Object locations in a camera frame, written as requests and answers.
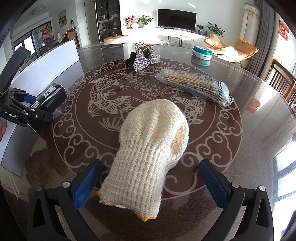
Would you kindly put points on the teal round container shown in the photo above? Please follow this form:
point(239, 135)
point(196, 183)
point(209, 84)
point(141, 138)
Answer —
point(202, 52)

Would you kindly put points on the white cardboard box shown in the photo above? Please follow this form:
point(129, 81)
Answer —
point(57, 64)

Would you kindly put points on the clear hair claw clip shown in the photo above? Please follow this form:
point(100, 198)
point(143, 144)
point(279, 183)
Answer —
point(141, 47)

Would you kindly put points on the sequin bow tie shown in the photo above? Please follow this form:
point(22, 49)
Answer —
point(148, 61)

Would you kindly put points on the framed wall painting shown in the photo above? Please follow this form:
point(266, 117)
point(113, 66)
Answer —
point(62, 18)

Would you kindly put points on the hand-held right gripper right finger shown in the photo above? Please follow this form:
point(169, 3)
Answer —
point(214, 183)

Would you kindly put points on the wooden dining chair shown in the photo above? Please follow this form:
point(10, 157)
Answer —
point(72, 37)

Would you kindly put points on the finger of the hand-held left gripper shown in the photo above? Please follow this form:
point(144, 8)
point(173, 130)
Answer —
point(39, 117)
point(23, 97)

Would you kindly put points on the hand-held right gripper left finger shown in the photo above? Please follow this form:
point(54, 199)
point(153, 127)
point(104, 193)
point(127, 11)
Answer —
point(86, 185)

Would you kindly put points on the red door poster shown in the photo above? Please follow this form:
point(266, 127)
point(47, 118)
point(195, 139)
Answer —
point(45, 34)

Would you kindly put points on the grey curtain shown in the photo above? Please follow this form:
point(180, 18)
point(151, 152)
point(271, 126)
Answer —
point(266, 39)

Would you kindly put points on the orange rocking chair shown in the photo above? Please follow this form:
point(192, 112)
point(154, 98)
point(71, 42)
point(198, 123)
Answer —
point(240, 48)

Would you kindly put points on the green potted plant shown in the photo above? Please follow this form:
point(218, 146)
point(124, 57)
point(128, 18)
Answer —
point(144, 20)

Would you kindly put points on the person's left hand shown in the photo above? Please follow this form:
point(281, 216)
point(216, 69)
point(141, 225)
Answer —
point(2, 131)

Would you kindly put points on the dark grey foil pouch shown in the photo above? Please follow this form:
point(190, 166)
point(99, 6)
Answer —
point(54, 95)

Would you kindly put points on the black television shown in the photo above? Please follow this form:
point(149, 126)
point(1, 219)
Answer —
point(177, 19)

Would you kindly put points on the round ceiling light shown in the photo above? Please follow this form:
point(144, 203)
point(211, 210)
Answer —
point(39, 10)

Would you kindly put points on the covered standing air conditioner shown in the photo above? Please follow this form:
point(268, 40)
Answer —
point(249, 25)

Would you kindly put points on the red flowers in vase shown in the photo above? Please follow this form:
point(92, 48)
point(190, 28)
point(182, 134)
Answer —
point(129, 20)

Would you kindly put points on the glass display cabinet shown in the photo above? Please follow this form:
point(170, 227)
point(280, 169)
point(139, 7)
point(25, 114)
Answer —
point(108, 18)

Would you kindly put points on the cream knit glove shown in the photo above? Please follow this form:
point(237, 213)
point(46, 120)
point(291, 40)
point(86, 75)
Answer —
point(148, 150)

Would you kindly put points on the large leafy potted plant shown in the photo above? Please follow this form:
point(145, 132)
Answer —
point(215, 29)

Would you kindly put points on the wooden slatted chair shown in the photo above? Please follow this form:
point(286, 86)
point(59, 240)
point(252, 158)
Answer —
point(282, 81)

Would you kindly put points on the white television cabinet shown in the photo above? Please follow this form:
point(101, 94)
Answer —
point(148, 32)

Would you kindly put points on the white coffee table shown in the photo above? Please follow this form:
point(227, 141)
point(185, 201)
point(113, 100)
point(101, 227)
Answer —
point(177, 36)

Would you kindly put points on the red wall decoration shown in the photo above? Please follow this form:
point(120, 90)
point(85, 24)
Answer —
point(283, 30)

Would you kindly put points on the small potted plant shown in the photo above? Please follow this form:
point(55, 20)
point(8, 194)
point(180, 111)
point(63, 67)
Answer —
point(200, 27)

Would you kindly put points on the cotton swab pack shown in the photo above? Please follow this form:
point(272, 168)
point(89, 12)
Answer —
point(196, 85)

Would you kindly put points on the brown cardboard box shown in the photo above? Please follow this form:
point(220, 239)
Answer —
point(114, 39)

